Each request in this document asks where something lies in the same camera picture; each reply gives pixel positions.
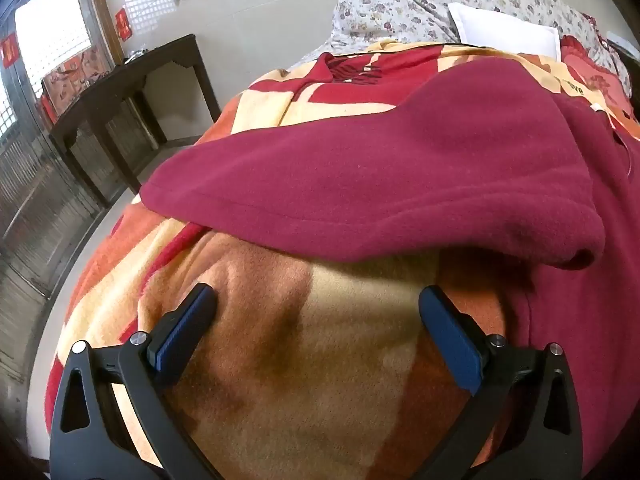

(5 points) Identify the printed picture board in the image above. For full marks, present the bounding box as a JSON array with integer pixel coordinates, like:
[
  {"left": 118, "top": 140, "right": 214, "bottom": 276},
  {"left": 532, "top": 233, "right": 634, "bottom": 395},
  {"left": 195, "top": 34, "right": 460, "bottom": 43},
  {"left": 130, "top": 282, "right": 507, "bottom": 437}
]
[{"left": 40, "top": 45, "right": 113, "bottom": 126}]

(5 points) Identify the red paper decoration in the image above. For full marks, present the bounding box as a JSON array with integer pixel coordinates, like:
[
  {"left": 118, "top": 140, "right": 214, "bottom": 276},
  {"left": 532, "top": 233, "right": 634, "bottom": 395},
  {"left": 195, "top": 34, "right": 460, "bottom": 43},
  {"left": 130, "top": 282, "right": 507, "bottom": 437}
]
[
  {"left": 0, "top": 32, "right": 18, "bottom": 68},
  {"left": 114, "top": 8, "right": 133, "bottom": 42}
]

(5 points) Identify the wooden lattice window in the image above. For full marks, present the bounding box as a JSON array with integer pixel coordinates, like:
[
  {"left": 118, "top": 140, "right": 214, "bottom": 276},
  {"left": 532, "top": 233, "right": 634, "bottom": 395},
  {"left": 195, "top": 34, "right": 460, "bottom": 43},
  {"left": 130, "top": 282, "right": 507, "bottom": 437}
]
[{"left": 0, "top": 0, "right": 126, "bottom": 311}]

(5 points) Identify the maroon fleece garment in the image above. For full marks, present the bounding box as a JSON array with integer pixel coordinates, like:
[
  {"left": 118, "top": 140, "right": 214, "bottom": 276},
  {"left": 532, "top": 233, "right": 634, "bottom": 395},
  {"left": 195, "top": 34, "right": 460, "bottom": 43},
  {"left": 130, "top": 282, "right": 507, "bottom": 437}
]
[{"left": 140, "top": 52, "right": 640, "bottom": 478}]

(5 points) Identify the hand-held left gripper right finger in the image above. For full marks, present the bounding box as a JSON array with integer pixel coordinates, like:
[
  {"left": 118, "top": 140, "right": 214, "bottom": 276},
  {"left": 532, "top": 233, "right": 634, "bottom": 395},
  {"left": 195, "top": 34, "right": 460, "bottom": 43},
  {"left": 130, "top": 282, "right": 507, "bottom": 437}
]
[{"left": 417, "top": 285, "right": 583, "bottom": 480}]

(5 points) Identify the dark wooden table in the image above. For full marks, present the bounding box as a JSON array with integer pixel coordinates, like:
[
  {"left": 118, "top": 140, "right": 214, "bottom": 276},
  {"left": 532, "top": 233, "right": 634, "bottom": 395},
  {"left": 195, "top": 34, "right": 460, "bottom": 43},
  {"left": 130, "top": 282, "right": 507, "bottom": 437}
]
[{"left": 48, "top": 34, "right": 222, "bottom": 206}]

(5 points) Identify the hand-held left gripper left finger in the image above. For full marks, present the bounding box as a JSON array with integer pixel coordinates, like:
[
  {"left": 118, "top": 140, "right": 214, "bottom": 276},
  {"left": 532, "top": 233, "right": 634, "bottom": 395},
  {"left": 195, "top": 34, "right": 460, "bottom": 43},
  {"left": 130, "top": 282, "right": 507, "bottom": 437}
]
[{"left": 49, "top": 282, "right": 223, "bottom": 480}]

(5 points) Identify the printed orange and red blanket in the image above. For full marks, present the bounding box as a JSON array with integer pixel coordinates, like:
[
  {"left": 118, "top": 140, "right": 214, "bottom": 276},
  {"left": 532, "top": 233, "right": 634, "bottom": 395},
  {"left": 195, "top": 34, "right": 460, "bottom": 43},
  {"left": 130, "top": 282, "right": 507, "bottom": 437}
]
[{"left": 44, "top": 40, "right": 640, "bottom": 480}]

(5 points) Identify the floral quilt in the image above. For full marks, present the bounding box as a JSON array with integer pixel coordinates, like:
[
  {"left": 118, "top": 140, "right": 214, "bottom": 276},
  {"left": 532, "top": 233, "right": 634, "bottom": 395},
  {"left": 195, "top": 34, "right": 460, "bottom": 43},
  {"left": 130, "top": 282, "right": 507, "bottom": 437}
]
[{"left": 290, "top": 0, "right": 633, "bottom": 96}]

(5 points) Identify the white pillow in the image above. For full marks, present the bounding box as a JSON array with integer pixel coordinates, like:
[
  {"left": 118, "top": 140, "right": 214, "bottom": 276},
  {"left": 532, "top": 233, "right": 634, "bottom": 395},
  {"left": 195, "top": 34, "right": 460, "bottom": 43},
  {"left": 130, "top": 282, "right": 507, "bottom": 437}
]
[{"left": 446, "top": 2, "right": 562, "bottom": 61}]

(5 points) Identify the red patterned cushion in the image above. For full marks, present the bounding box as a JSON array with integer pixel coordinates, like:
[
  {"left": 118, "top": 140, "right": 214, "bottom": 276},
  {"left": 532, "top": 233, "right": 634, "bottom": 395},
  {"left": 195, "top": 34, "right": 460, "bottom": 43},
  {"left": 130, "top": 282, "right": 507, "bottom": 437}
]
[{"left": 560, "top": 35, "right": 633, "bottom": 106}]

